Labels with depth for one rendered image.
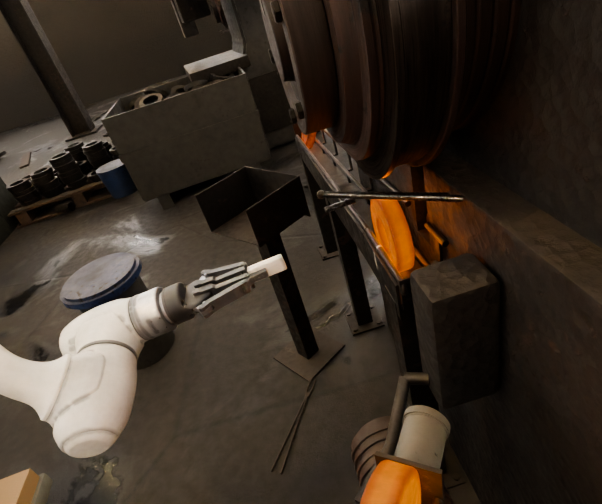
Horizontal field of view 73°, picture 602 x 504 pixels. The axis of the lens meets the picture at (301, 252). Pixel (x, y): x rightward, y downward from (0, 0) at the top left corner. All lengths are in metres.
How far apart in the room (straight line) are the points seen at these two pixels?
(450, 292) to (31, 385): 0.61
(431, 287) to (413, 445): 0.20
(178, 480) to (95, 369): 0.84
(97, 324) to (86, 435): 0.20
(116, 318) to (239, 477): 0.77
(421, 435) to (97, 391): 0.47
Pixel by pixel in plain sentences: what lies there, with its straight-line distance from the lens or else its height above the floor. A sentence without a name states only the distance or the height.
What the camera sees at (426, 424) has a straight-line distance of 0.57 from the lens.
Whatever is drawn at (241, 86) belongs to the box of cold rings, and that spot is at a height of 0.67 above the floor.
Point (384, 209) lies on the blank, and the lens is 0.75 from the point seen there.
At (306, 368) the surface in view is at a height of 0.01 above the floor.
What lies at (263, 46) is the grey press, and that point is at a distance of 3.56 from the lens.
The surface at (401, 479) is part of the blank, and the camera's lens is 0.45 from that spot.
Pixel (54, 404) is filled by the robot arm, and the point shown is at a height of 0.76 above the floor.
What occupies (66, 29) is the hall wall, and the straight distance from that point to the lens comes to 11.15.
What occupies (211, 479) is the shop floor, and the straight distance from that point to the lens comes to 1.47.
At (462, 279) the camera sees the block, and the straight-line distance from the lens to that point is 0.58.
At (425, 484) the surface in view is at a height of 0.69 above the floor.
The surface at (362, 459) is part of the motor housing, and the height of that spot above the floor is 0.51.
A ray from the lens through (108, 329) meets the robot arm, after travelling 0.81.
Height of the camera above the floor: 1.18
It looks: 33 degrees down
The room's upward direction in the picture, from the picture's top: 17 degrees counter-clockwise
